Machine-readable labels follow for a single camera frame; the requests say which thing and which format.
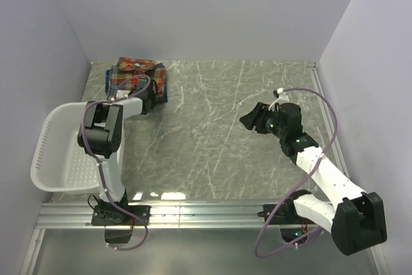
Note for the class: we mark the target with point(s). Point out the aluminium mounting rail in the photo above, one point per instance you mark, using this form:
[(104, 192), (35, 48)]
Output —
[(174, 214)]

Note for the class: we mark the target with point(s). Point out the blue plaid shirt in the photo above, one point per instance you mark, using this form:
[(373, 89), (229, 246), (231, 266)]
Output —
[(157, 71)]

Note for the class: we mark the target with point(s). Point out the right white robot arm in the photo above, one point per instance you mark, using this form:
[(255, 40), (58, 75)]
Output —
[(354, 218)]

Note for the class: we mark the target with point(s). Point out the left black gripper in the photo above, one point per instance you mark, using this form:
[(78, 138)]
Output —
[(152, 96)]

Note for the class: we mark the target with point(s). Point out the white plastic laundry basket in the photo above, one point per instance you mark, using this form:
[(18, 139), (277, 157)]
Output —
[(60, 164)]

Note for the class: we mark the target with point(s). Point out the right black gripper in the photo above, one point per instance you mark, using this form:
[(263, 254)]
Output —
[(257, 116)]

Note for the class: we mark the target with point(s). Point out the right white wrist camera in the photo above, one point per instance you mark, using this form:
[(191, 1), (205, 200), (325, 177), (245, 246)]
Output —
[(280, 98)]

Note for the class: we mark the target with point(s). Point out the red brown plaid shirt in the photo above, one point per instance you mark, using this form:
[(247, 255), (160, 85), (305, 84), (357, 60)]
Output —
[(126, 64)]

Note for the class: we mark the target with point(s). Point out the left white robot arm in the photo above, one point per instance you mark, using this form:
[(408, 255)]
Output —
[(100, 135)]

